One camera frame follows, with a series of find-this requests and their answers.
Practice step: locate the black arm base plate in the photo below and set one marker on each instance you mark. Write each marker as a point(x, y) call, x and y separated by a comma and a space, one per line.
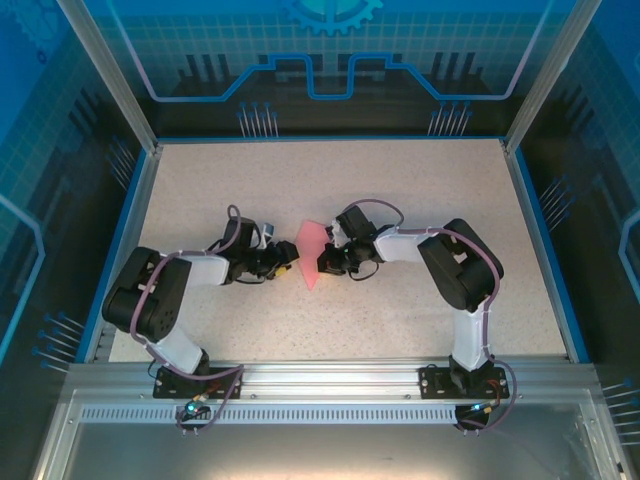
point(165, 387)
point(430, 385)

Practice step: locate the blue printed gear panel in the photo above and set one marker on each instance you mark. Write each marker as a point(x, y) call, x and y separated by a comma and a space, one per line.
point(320, 30)

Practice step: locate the aluminium side rail blue trim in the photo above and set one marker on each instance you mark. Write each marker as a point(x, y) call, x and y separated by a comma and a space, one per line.
point(525, 200)
point(140, 200)

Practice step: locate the grey metal tray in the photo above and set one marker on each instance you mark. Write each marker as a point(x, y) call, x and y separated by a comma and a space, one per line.
point(325, 455)

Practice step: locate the aluminium frame post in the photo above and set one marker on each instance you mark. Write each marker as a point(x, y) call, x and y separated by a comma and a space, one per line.
point(550, 75)
point(107, 75)

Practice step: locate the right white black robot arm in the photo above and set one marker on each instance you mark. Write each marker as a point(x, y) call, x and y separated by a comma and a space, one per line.
point(400, 245)

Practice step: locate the blue printed side panel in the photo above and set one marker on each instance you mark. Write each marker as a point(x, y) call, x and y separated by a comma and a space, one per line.
point(610, 150)
point(30, 150)

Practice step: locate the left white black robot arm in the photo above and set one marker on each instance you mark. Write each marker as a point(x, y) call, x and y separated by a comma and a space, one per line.
point(207, 270)

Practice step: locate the wide aluminium frame rail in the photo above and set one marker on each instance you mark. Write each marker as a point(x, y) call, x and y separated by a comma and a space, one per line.
point(325, 375)

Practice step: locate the small connector board with LED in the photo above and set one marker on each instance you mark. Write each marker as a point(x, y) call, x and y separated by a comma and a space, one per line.
point(482, 409)
point(192, 409)

